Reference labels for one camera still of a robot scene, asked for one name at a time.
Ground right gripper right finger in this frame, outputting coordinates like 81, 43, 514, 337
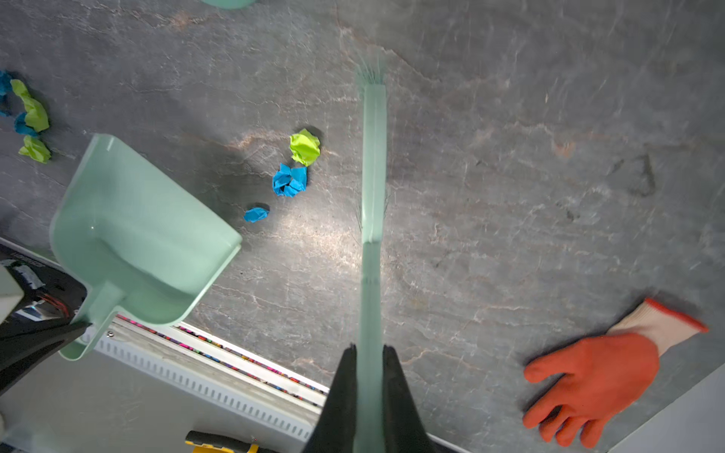
383, 345, 435, 453

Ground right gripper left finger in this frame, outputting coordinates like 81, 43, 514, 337
303, 345, 358, 453

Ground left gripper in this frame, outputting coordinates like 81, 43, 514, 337
1, 254, 90, 394

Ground green dustpan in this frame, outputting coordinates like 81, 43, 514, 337
50, 134, 242, 361

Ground green hand brush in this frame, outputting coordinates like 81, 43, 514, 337
353, 58, 387, 452

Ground paper scraps cluster far left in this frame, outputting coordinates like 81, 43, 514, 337
1, 71, 52, 164

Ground blue scraps beside bin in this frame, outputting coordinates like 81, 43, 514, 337
272, 128, 321, 198

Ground yellow black pliers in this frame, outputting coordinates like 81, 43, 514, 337
185, 430, 275, 453

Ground red rubber glove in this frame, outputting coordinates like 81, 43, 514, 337
522, 297, 708, 448

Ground green trash bin with bag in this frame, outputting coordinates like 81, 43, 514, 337
201, 0, 256, 11

